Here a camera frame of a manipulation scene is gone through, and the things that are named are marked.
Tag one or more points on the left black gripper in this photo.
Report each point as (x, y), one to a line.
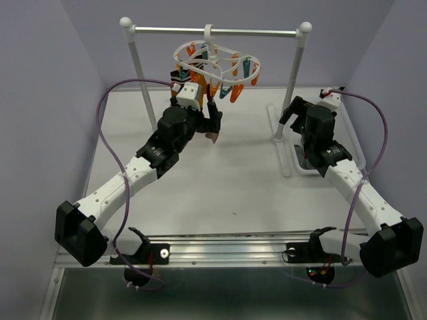
(211, 124)

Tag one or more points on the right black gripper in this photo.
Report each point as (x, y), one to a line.
(299, 106)

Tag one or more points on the maroon white striped sock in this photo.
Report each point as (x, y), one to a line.
(212, 136)

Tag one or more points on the yellow orange clothes peg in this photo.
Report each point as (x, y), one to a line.
(236, 91)

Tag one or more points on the white round clip hanger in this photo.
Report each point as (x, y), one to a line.
(216, 63)

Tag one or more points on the mustard brown striped sock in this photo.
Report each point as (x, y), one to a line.
(178, 78)

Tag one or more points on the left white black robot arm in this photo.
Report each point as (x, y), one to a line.
(79, 225)

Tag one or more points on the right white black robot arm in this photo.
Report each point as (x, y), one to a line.
(392, 241)

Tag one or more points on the teal clothes peg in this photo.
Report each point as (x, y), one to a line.
(224, 91)

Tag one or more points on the white plastic laundry basket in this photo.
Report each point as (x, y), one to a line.
(325, 140)

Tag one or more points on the white clothes drying rack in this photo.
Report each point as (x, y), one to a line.
(301, 35)

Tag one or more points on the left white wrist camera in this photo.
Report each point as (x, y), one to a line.
(188, 96)

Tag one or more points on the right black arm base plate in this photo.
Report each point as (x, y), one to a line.
(298, 252)

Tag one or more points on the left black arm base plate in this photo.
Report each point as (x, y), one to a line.
(147, 254)

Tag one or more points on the aluminium rail frame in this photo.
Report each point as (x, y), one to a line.
(237, 277)

